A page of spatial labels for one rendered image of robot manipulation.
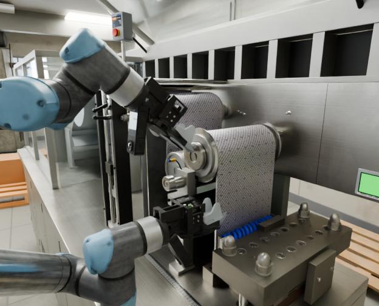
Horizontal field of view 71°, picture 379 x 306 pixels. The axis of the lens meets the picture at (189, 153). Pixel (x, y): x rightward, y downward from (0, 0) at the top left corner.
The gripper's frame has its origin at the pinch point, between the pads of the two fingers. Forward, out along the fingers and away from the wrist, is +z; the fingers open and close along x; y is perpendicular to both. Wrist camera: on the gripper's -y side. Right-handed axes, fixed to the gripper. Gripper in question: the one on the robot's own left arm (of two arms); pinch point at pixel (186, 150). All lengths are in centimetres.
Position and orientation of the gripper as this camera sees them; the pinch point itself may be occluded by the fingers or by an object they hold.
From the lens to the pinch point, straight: 69.2
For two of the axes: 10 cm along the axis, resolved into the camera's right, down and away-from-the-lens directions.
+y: 5.2, -8.4, 1.9
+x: -5.9, -1.9, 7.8
